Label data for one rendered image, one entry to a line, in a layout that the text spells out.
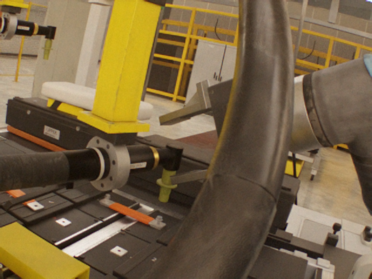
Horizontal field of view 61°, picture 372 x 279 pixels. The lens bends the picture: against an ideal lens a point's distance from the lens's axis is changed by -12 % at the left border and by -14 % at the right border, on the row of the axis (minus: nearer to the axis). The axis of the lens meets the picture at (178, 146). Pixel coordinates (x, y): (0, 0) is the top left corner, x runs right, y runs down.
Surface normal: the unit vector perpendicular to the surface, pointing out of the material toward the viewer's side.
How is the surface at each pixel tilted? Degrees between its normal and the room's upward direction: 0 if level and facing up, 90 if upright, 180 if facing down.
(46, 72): 90
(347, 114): 110
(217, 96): 90
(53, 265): 0
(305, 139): 129
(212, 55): 90
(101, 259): 0
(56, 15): 90
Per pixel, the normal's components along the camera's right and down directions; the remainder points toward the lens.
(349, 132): -0.29, 0.75
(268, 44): 0.16, -0.50
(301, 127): -0.45, 0.51
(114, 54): -0.63, 0.05
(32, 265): 0.21, -0.95
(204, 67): -0.41, 0.13
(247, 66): -0.43, -0.56
